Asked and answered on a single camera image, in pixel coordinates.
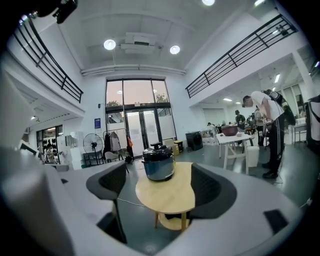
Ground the white waste bin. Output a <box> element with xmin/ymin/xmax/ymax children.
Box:
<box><xmin>246</xmin><ymin>146</ymin><xmax>260</xmax><ymax>167</ymax></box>

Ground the white ceiling air conditioner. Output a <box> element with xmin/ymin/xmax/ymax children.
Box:
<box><xmin>119</xmin><ymin>32</ymin><xmax>161</xmax><ymax>55</ymax></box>

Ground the round wooden side table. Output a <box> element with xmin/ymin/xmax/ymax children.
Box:
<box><xmin>134</xmin><ymin>161</ymin><xmax>196</xmax><ymax>231</ymax></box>

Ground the black clothes rack with garments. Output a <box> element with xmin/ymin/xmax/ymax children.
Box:
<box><xmin>102</xmin><ymin>128</ymin><xmax>128</xmax><ymax>161</ymax></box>

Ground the glass entrance door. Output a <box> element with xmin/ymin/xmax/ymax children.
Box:
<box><xmin>104</xmin><ymin>78</ymin><xmax>177</xmax><ymax>158</ymax></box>

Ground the white power cable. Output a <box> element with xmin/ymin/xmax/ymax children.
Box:
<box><xmin>117</xmin><ymin>197</ymin><xmax>146</xmax><ymax>208</ymax></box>

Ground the black balcony railing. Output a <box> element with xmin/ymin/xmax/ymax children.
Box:
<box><xmin>13</xmin><ymin>14</ymin><xmax>84</xmax><ymax>104</ymax></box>
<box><xmin>185</xmin><ymin>13</ymin><xmax>298</xmax><ymax>99</ymax></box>

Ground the white trestle table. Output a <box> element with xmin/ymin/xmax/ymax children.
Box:
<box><xmin>215</xmin><ymin>132</ymin><xmax>256</xmax><ymax>176</ymax></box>

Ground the black cabinet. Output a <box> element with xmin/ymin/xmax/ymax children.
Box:
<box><xmin>185</xmin><ymin>131</ymin><xmax>204</xmax><ymax>152</ymax></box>

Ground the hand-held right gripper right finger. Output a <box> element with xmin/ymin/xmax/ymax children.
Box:
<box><xmin>189</xmin><ymin>162</ymin><xmax>303</xmax><ymax>237</ymax></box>

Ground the black floor fan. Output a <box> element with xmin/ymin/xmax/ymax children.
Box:
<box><xmin>82</xmin><ymin>133</ymin><xmax>104</xmax><ymax>166</ymax></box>

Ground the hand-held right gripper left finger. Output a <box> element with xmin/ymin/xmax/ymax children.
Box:
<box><xmin>47</xmin><ymin>161</ymin><xmax>128</xmax><ymax>245</ymax></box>

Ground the pressure cooker lid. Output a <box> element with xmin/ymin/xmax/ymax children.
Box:
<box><xmin>142</xmin><ymin>141</ymin><xmax>174</xmax><ymax>158</ymax></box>

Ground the maroon cooking pot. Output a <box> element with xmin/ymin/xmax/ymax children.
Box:
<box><xmin>221</xmin><ymin>124</ymin><xmax>239</xmax><ymax>137</ymax></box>

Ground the grey chair with black legs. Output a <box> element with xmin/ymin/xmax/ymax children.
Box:
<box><xmin>104</xmin><ymin>151</ymin><xmax>130</xmax><ymax>173</ymax></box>

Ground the large cardboard box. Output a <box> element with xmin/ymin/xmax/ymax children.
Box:
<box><xmin>162</xmin><ymin>138</ymin><xmax>176</xmax><ymax>151</ymax></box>

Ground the black electric pressure cooker pot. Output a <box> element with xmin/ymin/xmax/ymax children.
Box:
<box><xmin>141</xmin><ymin>152</ymin><xmax>176</xmax><ymax>182</ymax></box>

